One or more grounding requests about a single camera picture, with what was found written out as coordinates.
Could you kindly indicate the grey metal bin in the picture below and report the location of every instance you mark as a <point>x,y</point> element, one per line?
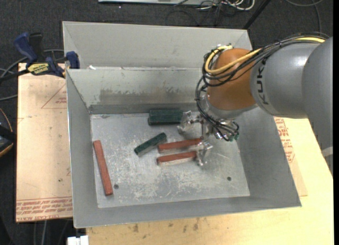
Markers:
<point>159,180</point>

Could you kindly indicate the narrow dark green flat block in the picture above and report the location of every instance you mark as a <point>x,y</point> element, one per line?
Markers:
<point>149,144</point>

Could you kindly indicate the red-brown flat block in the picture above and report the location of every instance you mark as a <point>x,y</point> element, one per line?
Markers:
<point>103,168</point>
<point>177,145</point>
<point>174,157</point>

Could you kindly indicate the wide dark green flat block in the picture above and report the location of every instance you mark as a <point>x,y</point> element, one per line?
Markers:
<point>165,117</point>

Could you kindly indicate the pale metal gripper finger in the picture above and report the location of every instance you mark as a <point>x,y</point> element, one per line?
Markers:
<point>187,122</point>
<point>204,154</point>

